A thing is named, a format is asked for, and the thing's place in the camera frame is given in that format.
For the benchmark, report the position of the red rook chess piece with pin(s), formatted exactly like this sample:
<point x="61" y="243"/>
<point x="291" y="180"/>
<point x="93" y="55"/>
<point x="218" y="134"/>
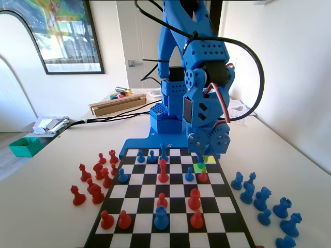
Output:
<point x="194" y="201"/>
<point x="113" y="157"/>

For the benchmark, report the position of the tall red piece board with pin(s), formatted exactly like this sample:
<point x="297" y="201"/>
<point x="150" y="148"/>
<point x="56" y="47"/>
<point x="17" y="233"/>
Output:
<point x="163" y="174"/>

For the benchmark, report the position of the long cardboard box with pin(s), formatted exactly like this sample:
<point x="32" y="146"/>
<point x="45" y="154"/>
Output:
<point x="116" y="107"/>

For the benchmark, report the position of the blue bishop chess piece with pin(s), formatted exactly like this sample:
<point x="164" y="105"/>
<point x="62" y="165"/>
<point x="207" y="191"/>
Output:
<point x="250" y="180"/>
<point x="247" y="196"/>

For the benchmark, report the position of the black framed poster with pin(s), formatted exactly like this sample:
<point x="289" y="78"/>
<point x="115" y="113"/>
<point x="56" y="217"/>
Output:
<point x="67" y="38"/>

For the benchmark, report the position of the green plastic bin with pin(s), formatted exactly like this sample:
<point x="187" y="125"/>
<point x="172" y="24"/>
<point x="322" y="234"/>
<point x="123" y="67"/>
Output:
<point x="24" y="148"/>

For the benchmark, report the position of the blue knight chess piece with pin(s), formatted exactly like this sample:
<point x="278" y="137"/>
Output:
<point x="261" y="201"/>
<point x="237" y="182"/>

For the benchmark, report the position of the white paper sheet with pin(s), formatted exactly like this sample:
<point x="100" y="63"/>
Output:
<point x="153" y="93"/>
<point x="236" y="104"/>

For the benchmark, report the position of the silver yellow tool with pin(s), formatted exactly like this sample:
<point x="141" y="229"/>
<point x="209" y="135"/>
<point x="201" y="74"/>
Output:
<point x="122" y="89"/>

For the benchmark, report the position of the blue king chess piece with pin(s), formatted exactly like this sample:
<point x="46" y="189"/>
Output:
<point x="163" y="155"/>

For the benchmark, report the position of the blue base plate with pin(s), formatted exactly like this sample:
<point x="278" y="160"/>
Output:
<point x="139" y="143"/>

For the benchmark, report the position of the red pawn chess piece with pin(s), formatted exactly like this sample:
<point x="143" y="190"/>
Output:
<point x="106" y="222"/>
<point x="125" y="222"/>
<point x="162" y="202"/>
<point x="197" y="221"/>
<point x="77" y="198"/>
<point x="203" y="177"/>
<point x="113" y="170"/>
<point x="102" y="158"/>

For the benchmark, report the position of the blue rook chess piece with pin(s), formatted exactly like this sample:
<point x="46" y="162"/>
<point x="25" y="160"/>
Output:
<point x="282" y="209"/>
<point x="161" y="220"/>

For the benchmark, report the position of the printed paper sheet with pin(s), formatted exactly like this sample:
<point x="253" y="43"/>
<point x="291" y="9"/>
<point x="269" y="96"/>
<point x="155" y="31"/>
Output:
<point x="239" y="117"/>

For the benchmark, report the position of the black white chessboard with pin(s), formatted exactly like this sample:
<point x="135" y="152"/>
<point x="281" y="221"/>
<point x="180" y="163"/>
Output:
<point x="175" y="192"/>

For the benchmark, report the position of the grey white paper pile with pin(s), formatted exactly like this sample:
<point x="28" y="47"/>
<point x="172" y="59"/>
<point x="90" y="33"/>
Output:
<point x="49" y="125"/>

